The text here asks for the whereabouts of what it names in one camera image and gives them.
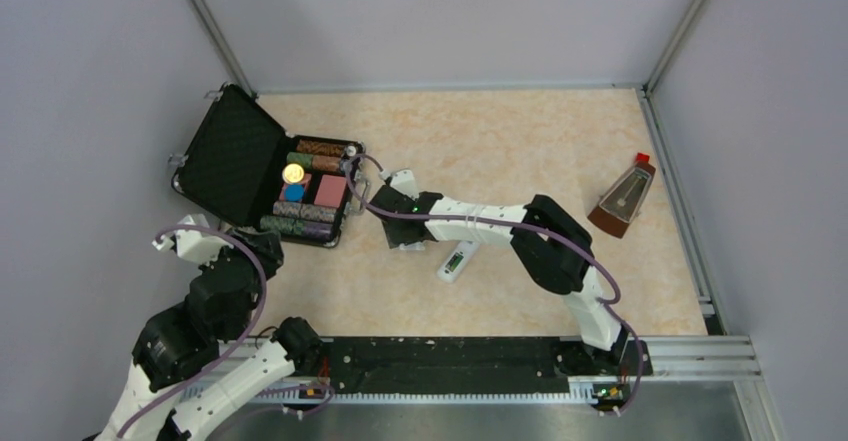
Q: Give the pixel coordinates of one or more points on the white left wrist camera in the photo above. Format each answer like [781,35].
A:
[198,245]

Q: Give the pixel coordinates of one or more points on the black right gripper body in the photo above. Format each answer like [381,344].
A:
[396,238]

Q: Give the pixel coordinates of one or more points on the brown poker chip stack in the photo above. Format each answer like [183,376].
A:
[320,148]

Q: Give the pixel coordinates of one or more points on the blue dealer chip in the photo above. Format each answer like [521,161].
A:
[293,192]

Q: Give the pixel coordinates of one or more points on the brown wooden metronome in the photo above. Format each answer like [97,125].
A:
[619,206]

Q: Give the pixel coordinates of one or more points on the yellow big blind chip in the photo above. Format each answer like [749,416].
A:
[293,173]

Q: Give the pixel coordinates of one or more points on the red card deck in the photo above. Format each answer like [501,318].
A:
[331,191]

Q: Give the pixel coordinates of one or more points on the white remote control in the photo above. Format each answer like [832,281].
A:
[469,249]

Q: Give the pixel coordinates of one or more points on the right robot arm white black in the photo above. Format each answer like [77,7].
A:
[554,249]

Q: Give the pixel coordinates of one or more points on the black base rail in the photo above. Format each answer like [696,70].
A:
[460,365]

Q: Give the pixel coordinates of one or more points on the purple poker chip stack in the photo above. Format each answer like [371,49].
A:
[299,220]

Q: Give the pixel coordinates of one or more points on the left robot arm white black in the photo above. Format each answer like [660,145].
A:
[185,342]

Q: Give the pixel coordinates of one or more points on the black poker chip case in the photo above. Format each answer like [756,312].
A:
[233,165]

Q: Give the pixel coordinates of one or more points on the green AA battery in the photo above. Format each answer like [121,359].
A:
[455,263]

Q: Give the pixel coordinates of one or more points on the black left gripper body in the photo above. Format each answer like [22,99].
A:
[270,257]

